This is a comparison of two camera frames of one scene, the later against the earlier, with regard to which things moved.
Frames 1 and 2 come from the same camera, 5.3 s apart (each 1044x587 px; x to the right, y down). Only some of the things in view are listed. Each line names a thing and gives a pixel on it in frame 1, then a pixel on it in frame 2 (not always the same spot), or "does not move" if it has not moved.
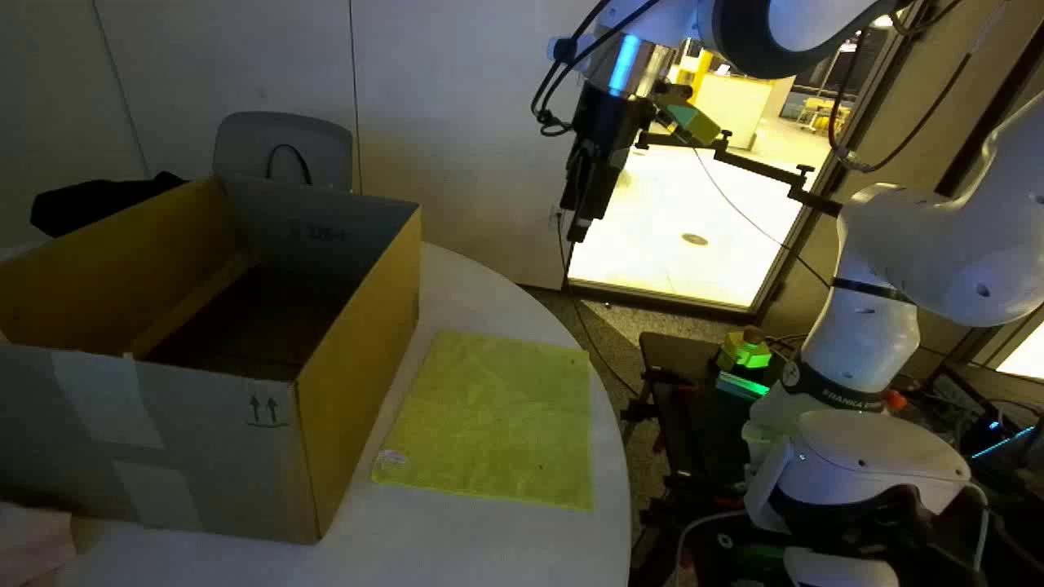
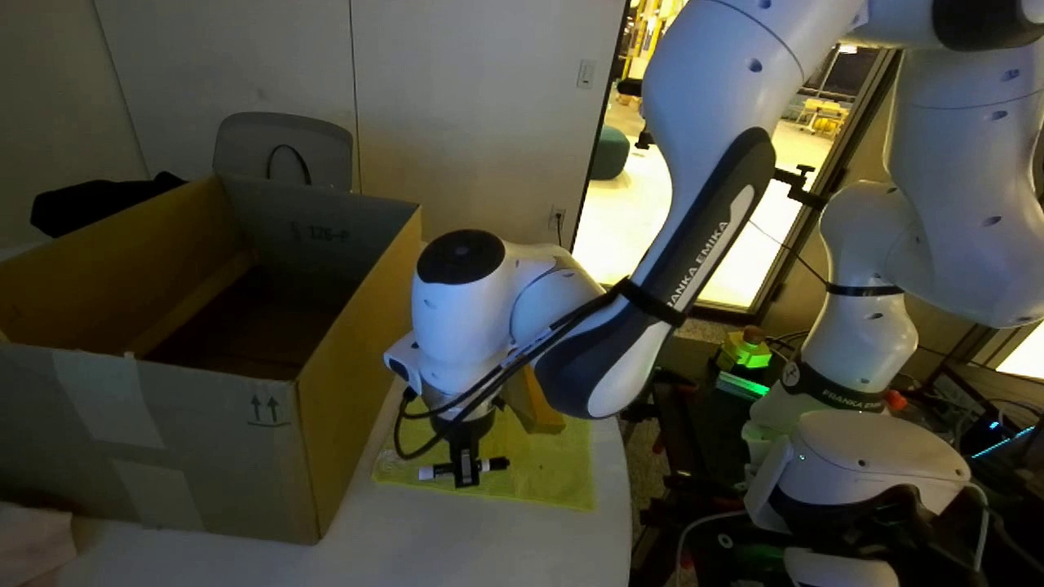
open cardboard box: [207, 361] does not move
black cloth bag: [82, 202] does not move
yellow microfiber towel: [493, 419] does not move
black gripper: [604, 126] -> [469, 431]
